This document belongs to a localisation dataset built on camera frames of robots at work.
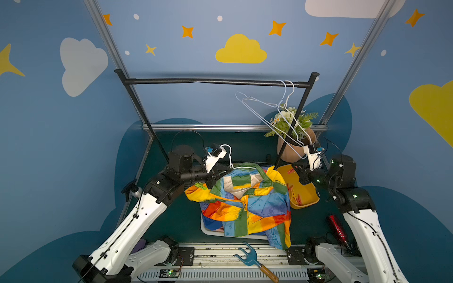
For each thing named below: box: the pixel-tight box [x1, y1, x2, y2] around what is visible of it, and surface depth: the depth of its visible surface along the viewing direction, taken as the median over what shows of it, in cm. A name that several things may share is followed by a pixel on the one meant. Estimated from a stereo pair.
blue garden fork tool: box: [232, 241, 279, 283], surface depth 74 cm
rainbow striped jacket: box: [184, 163, 291, 250], surface depth 70 cm
